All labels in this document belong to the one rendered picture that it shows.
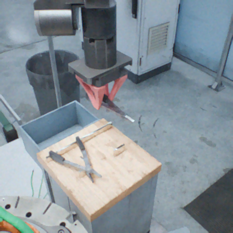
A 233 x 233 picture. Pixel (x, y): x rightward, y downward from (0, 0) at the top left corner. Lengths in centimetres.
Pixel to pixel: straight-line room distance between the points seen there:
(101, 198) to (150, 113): 193
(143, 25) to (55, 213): 219
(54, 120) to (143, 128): 158
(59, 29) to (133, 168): 31
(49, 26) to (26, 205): 30
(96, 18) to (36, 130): 40
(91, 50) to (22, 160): 64
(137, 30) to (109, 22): 209
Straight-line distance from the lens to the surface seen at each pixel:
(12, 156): 107
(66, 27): 47
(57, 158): 60
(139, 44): 262
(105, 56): 49
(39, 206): 53
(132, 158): 62
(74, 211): 66
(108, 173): 59
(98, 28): 46
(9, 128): 123
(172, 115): 246
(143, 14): 252
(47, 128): 78
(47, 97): 203
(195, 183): 199
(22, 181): 99
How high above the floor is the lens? 152
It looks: 39 degrees down
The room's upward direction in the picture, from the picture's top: straight up
